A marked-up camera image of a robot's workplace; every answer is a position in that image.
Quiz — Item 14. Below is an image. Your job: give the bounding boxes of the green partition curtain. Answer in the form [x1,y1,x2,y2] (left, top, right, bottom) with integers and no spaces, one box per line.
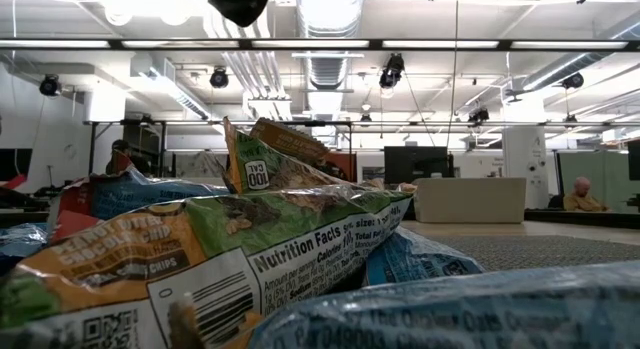
[557,149,640,215]

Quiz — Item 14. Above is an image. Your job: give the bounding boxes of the white pillar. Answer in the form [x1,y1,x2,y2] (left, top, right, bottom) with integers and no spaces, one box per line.
[501,96,550,210]

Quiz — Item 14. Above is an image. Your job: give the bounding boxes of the grey woven placemat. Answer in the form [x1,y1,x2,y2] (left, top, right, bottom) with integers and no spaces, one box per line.
[399,233,640,274]

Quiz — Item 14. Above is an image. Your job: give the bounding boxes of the red and blue granola bar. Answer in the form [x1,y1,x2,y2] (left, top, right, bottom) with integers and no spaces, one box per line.
[47,149,231,245]

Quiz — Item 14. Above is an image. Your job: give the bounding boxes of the orange brown granola bar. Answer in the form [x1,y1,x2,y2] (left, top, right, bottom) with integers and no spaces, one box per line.
[248,117,331,166]

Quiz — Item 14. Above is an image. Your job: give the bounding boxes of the orange and green granola bar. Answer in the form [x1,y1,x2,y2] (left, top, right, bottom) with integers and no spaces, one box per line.
[0,182,414,349]

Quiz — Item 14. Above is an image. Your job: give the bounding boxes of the black monitor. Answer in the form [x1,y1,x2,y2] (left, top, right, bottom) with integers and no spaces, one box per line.
[383,145,455,186]

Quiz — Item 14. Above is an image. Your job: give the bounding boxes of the red panel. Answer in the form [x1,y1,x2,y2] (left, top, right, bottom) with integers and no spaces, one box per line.
[324,151,358,183]

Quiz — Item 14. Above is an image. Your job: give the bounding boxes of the black background rig frame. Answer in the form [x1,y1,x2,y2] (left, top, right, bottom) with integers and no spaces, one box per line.
[82,119,640,180]

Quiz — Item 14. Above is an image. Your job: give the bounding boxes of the light grey plastic bin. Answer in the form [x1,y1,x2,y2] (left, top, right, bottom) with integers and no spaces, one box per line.
[412,176,528,225]

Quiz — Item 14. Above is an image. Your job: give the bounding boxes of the black aluminium table frame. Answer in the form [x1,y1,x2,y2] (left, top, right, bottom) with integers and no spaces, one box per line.
[0,37,640,230]

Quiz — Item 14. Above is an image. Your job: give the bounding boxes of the silver ventilation duct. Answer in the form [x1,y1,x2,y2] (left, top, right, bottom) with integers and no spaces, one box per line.
[294,0,366,128]

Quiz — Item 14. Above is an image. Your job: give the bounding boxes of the person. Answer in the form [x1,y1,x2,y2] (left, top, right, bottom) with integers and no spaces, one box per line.
[547,176,612,213]
[104,138,151,178]

